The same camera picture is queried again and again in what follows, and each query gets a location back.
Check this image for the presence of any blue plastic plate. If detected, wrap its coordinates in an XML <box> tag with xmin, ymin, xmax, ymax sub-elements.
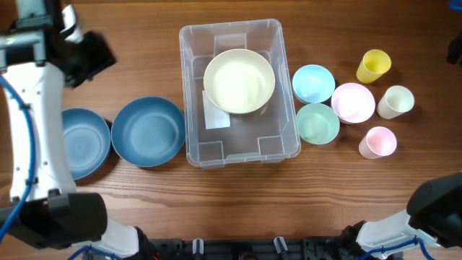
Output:
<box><xmin>111</xmin><ymin>97</ymin><xmax>186</xmax><ymax>168</ymax></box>
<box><xmin>62</xmin><ymin>108</ymin><xmax>111</xmax><ymax>180</ymax></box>

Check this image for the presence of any cream plastic plate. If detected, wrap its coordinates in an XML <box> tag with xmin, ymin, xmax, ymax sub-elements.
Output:
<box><xmin>203</xmin><ymin>48</ymin><xmax>276</xmax><ymax>114</ymax></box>

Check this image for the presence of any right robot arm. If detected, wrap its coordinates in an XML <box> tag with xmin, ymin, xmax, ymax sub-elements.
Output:
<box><xmin>331</xmin><ymin>173</ymin><xmax>461</xmax><ymax>259</ymax></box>

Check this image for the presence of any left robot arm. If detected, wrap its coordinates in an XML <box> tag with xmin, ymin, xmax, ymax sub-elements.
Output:
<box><xmin>1</xmin><ymin>0</ymin><xmax>161</xmax><ymax>259</ymax></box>

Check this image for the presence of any cream plastic cup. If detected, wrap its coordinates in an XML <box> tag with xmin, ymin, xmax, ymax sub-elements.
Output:
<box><xmin>377</xmin><ymin>85</ymin><xmax>415</xmax><ymax>119</ymax></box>

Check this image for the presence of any yellow plastic cup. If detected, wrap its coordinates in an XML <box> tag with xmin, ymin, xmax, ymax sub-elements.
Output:
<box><xmin>356</xmin><ymin>49</ymin><xmax>391</xmax><ymax>84</ymax></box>

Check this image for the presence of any pink plastic bowl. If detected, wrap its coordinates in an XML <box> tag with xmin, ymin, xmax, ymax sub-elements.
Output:
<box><xmin>331</xmin><ymin>83</ymin><xmax>375</xmax><ymax>124</ymax></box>

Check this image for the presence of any pink plastic cup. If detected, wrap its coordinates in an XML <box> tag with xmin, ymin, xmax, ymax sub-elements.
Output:
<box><xmin>359</xmin><ymin>126</ymin><xmax>397</xmax><ymax>159</ymax></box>

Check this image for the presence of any light blue plastic bowl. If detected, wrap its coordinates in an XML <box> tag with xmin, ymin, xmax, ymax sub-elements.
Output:
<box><xmin>292</xmin><ymin>64</ymin><xmax>336</xmax><ymax>104</ymax></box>

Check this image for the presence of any mint green plastic bowl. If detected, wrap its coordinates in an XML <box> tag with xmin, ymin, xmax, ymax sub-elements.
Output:
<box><xmin>296</xmin><ymin>103</ymin><xmax>340</xmax><ymax>145</ymax></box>

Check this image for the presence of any clear plastic storage bin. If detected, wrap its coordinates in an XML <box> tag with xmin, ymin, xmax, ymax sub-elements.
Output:
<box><xmin>179</xmin><ymin>19</ymin><xmax>301</xmax><ymax>168</ymax></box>

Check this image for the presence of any blue right cable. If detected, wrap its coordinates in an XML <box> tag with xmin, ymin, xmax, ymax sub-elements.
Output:
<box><xmin>356</xmin><ymin>0</ymin><xmax>462</xmax><ymax>260</ymax></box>

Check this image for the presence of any blue cable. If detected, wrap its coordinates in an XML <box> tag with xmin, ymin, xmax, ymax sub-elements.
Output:
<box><xmin>356</xmin><ymin>0</ymin><xmax>462</xmax><ymax>260</ymax></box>
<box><xmin>0</xmin><ymin>74</ymin><xmax>123</xmax><ymax>260</ymax></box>

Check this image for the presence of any blue left cable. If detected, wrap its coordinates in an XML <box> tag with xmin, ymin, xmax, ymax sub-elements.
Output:
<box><xmin>0</xmin><ymin>74</ymin><xmax>123</xmax><ymax>260</ymax></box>

